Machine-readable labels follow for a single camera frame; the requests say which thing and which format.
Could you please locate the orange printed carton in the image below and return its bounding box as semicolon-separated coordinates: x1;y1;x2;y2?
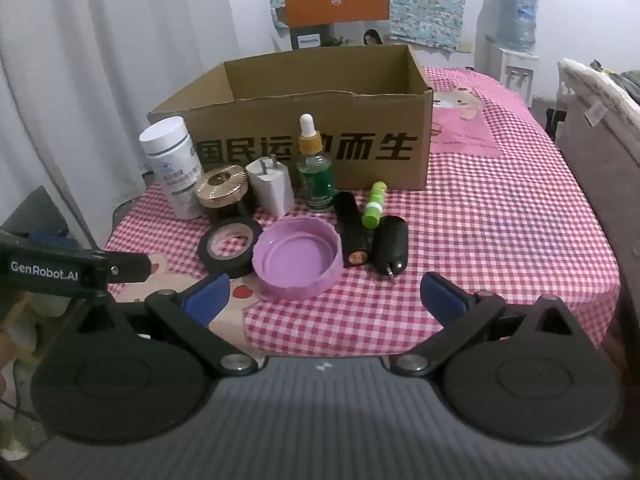
272;0;392;52

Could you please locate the blue water jug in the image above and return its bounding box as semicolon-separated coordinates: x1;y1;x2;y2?
492;0;540;52

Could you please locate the white water dispenser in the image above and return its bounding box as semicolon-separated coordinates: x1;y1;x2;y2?
482;35;541;108

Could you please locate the bed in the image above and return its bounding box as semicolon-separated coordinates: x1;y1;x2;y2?
552;57;640;361

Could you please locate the grey-green blanket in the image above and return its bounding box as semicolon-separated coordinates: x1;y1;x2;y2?
590;60;640;106

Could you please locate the dark grey chair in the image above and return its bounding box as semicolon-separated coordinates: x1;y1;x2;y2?
0;185;101;251

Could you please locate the white pill bottle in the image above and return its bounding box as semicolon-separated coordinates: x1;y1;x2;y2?
139;116;205;220

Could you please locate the pink checkered tablecloth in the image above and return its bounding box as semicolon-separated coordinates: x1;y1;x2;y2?
102;65;623;356

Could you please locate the white charger plug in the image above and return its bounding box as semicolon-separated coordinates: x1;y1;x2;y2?
245;156;297;218

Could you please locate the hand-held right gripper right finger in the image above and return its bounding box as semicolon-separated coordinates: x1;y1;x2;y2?
394;271;576;378

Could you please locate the black tape roll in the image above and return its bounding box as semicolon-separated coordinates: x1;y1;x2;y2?
197;216;264;279

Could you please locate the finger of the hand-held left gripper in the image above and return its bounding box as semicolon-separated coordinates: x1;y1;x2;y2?
102;251;154;284

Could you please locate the printed cardboard box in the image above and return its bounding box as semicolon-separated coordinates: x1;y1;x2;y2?
147;44;435;192

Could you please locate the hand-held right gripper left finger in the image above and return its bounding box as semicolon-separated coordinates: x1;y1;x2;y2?
75;272;261;378

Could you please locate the patterned wall cloth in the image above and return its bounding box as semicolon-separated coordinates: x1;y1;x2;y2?
266;0;485;52

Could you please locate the black oval key fob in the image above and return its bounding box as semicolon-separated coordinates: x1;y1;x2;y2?
372;215;408;285

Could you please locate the white curtain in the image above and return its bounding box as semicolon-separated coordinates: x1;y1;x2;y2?
0;0;241;251

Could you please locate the gold ridged jar lid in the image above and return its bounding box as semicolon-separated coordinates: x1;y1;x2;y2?
195;165;253;225

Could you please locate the green dropper bottle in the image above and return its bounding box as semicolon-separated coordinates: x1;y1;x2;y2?
296;114;337;212

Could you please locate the purple plastic lid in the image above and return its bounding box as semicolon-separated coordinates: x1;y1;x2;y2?
251;215;345;302

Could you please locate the green glue stick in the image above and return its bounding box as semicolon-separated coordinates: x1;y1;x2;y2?
363;181;388;229

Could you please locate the black cylinder tube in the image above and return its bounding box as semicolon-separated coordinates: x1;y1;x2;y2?
333;190;372;267

